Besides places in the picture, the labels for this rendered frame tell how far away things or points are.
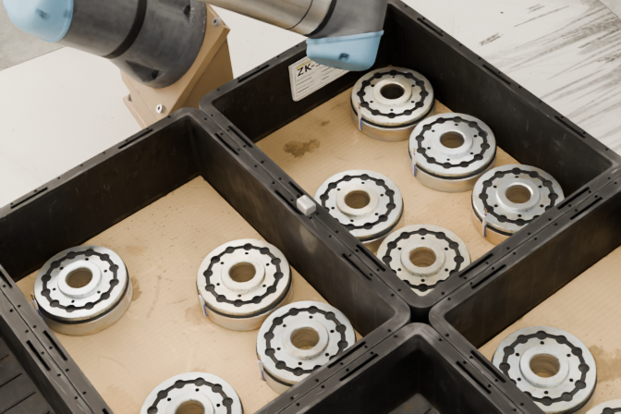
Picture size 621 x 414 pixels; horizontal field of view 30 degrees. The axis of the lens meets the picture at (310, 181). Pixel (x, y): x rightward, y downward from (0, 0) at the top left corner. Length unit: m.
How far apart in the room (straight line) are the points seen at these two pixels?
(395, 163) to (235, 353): 0.32
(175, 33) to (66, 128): 0.29
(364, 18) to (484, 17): 0.61
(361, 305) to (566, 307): 0.22
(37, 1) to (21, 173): 0.33
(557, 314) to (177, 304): 0.41
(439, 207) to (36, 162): 0.61
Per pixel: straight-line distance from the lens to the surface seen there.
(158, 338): 1.26
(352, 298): 1.20
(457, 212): 1.34
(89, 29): 1.44
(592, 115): 1.65
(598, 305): 1.27
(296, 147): 1.42
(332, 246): 1.18
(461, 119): 1.40
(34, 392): 1.26
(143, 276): 1.32
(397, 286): 1.15
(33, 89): 1.78
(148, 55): 1.49
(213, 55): 1.50
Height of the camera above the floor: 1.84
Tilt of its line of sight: 47 degrees down
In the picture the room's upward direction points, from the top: 6 degrees counter-clockwise
